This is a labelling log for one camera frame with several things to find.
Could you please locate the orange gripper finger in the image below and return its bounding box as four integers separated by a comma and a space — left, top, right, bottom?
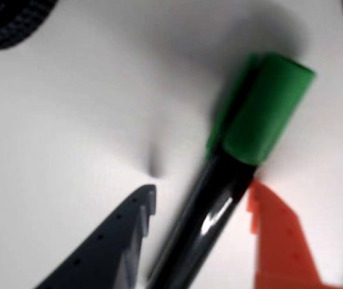
246, 182, 343, 289

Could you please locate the green capped black marker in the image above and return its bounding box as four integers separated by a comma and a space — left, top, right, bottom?
145, 51, 317, 289

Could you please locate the black coiled USB cable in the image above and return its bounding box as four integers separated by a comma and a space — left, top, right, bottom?
0, 0, 57, 51

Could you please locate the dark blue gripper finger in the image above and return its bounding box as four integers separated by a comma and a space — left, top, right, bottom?
35, 184, 156, 289

